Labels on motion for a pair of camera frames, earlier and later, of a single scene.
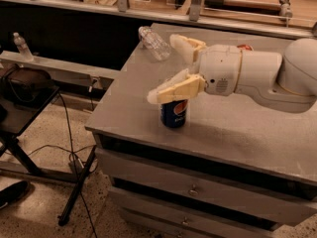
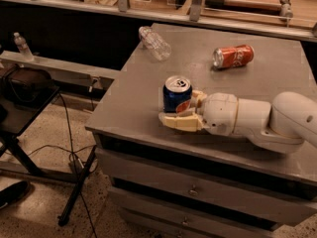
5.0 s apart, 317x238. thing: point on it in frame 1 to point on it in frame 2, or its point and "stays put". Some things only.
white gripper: x=220 y=67 to x=219 y=113
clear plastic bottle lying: x=151 y=40 stays put
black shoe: x=15 y=192 stays put
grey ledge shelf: x=60 y=70 stays put
